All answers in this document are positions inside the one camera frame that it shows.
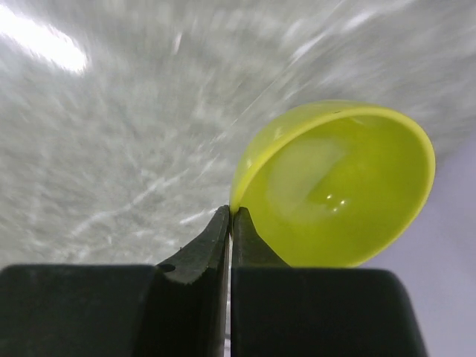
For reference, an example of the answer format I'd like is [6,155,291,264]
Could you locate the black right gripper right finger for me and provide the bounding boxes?
[231,208,427,356]

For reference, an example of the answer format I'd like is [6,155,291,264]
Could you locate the green bowl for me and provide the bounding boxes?
[230,100,436,268]

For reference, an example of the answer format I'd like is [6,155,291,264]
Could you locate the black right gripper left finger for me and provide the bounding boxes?
[1,206,230,356]

